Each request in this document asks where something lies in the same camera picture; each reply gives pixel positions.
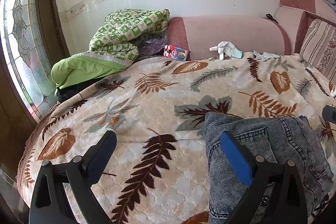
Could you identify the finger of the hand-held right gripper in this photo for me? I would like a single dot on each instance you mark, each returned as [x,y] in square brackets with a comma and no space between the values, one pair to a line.
[330,114]

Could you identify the colourful small box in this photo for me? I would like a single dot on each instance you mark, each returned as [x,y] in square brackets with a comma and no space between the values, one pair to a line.
[176,52]

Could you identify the stained glass window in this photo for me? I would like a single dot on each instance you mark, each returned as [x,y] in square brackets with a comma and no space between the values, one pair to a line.
[23,37]

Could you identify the blue denim pants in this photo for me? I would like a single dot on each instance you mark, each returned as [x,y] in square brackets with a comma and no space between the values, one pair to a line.
[283,140]

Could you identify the brown wooden window frame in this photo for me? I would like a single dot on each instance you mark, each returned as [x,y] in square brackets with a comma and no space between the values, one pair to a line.
[46,3]

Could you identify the dark hair clip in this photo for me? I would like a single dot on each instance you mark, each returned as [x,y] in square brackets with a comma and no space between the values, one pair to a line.
[271,18]

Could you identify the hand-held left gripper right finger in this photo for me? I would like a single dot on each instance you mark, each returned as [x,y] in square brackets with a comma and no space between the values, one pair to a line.
[235,158]

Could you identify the white glove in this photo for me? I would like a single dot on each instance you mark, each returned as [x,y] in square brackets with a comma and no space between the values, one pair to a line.
[228,49]

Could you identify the pale crumpled glove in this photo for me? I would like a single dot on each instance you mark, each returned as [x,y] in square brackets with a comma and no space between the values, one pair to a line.
[266,56]

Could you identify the pink bolster cushion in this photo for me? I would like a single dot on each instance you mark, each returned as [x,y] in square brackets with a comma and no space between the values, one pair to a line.
[223,29]

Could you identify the pink back cushion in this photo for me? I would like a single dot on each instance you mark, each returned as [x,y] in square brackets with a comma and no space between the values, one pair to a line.
[288,22]

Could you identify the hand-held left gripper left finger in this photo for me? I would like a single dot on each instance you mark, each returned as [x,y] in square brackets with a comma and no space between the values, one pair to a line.
[101,161]

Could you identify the clear plastic bag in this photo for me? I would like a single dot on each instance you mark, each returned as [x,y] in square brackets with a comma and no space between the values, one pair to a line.
[153,45]

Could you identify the striped pillow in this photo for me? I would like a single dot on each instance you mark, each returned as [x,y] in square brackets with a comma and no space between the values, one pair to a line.
[319,48]

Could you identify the leaf print blanket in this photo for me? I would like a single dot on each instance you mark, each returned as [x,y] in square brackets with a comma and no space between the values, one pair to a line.
[157,108]

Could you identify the green patterned quilt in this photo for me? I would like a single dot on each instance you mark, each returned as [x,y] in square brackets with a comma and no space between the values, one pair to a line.
[118,37]

